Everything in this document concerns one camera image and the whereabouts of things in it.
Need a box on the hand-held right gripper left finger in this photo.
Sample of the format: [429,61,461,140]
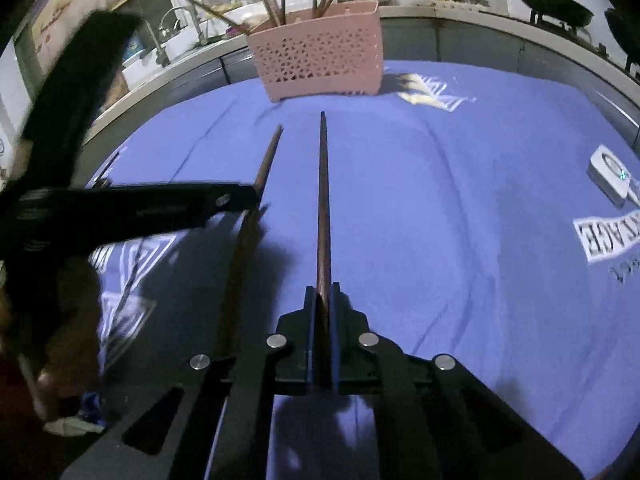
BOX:
[60,285,321,480]

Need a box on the long brown chopstick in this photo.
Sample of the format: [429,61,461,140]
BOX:
[316,111,332,311]
[219,125,285,361]

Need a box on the black wok with lid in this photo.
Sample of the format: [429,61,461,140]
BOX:
[603,7,640,80]

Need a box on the pink perforated plastic basket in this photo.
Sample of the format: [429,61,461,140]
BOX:
[246,0,385,103]

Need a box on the blue printed tablecloth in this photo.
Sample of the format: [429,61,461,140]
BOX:
[85,60,640,480]

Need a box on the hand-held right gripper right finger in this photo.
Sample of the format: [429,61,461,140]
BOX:
[330,282,586,480]

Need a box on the curved chrome faucet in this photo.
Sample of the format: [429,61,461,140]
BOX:
[158,6,209,47]

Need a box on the tall chrome faucet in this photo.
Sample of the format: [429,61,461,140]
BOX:
[134,15,172,69]

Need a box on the person's left hand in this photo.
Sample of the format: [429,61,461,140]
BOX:
[37,264,104,402]

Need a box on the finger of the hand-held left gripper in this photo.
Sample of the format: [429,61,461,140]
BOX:
[87,181,262,258]
[20,9,144,187]

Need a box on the small white device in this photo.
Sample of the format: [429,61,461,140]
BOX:
[585,144,632,209]

